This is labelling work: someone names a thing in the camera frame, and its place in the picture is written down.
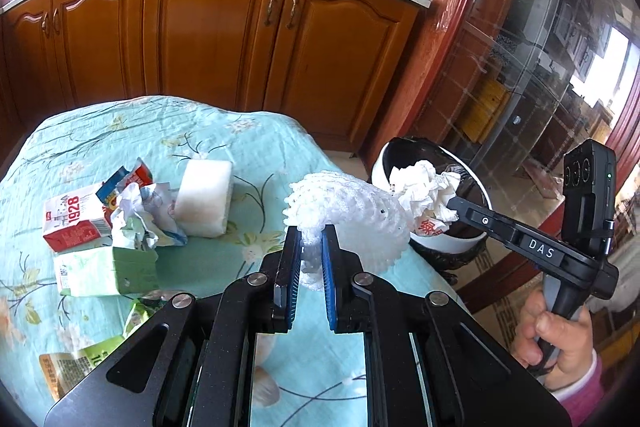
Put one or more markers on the white tissue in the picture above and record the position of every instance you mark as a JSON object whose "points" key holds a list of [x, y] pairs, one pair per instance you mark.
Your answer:
{"points": [[425, 187]]}

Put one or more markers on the red framed glass door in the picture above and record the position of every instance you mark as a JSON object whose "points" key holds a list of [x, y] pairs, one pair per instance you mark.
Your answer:
{"points": [[525, 32]]}

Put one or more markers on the crushed blue red carton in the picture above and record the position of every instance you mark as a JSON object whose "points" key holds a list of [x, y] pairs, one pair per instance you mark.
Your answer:
{"points": [[135, 177]]}

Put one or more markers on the crumpled pale blue wrapper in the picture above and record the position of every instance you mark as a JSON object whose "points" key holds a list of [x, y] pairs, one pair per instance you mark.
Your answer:
{"points": [[162, 212]]}

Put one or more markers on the green foil bag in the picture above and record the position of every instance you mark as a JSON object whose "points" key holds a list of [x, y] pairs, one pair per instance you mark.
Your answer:
{"points": [[140, 313]]}

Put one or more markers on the pale green carton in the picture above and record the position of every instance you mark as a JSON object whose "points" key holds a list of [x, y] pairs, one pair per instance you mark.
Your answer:
{"points": [[100, 272]]}

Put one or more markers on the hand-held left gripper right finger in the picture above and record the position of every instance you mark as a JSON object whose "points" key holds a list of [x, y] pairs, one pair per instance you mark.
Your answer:
{"points": [[330, 287]]}

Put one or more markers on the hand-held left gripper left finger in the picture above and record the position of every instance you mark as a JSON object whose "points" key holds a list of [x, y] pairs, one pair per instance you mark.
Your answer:
{"points": [[295, 277]]}

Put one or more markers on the crumpled white paper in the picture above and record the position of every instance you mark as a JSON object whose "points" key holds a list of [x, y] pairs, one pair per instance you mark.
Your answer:
{"points": [[127, 212]]}

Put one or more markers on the white red print wrapper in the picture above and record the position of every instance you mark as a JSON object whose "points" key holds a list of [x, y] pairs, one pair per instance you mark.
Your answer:
{"points": [[429, 228]]}

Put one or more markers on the white foam block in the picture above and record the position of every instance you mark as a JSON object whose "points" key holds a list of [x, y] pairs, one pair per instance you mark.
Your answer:
{"points": [[205, 197]]}

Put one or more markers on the floral turquoise tablecloth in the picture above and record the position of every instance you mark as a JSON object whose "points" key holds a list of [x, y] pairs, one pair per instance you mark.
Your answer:
{"points": [[225, 142]]}

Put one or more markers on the person's right hand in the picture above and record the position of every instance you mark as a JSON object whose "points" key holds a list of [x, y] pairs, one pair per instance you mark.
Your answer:
{"points": [[567, 349]]}

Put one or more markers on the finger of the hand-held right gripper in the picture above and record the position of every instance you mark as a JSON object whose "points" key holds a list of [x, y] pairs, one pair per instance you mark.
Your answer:
{"points": [[480, 219]]}

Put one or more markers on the light green spout pouch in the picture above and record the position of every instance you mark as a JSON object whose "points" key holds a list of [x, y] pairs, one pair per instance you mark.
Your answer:
{"points": [[70, 364]]}

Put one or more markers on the person's right forearm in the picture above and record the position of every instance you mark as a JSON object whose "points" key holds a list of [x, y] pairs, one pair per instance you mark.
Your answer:
{"points": [[587, 392]]}

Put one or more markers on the white foam fruit net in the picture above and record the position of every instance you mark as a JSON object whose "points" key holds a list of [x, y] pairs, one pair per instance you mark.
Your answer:
{"points": [[350, 202]]}

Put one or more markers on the red white milk carton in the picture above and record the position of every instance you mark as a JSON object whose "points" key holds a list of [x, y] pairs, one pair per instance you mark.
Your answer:
{"points": [[70, 217]]}

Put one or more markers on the white round trash bin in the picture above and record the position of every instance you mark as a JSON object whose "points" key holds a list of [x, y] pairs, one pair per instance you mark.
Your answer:
{"points": [[462, 249]]}

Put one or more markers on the wooden kitchen base cabinet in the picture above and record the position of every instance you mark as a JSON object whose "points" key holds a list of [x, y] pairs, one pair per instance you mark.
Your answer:
{"points": [[200, 47]]}

